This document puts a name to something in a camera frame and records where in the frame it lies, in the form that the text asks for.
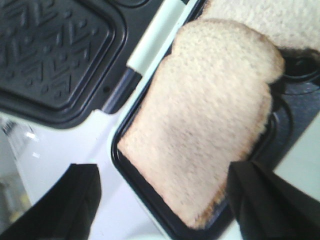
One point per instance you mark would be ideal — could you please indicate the mint green breakfast maker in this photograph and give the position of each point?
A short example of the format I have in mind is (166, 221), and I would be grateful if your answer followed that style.
(295, 105)

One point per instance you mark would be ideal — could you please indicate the bread slice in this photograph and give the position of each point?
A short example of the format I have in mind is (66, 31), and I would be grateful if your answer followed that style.
(289, 24)
(207, 105)

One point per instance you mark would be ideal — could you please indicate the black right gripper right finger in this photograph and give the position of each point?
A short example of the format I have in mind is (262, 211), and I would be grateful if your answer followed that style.
(267, 207)

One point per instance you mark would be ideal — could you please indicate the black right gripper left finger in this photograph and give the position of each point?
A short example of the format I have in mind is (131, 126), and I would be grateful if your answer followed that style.
(65, 212)

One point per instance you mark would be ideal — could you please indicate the breakfast maker lid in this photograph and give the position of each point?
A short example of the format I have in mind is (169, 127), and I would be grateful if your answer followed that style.
(62, 59)

